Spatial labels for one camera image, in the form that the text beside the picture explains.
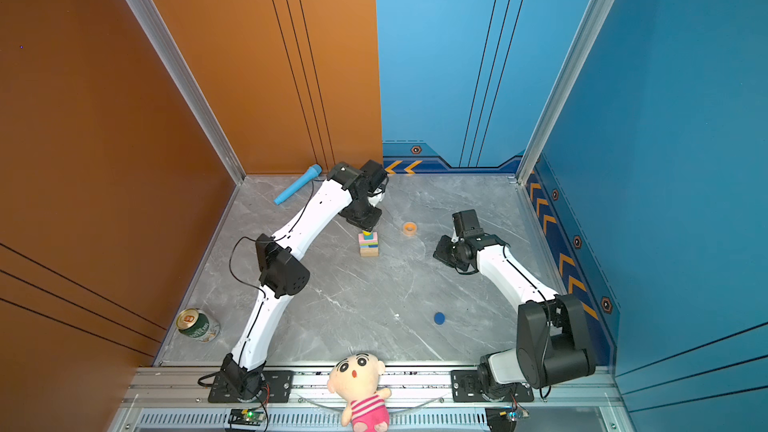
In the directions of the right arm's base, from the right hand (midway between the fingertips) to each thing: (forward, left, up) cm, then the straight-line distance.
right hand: (435, 253), depth 89 cm
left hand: (+7, +19, +6) cm, 21 cm away
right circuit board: (-39, -13, -10) cm, 43 cm away
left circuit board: (-39, +48, -9) cm, 62 cm away
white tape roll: (-21, +61, +3) cm, 65 cm away
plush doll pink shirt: (-32, +21, 0) cm, 39 cm away
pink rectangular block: (+6, +19, -1) cm, 20 cm away
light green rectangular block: (+5, +20, -2) cm, 21 cm away
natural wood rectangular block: (+4, +21, -6) cm, 22 cm away
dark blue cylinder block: (-16, -1, -9) cm, 18 cm away
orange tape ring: (+14, +7, -6) cm, 17 cm away
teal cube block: (+5, +20, +1) cm, 21 cm away
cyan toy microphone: (+35, +49, -4) cm, 61 cm away
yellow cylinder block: (+4, +21, +5) cm, 22 cm away
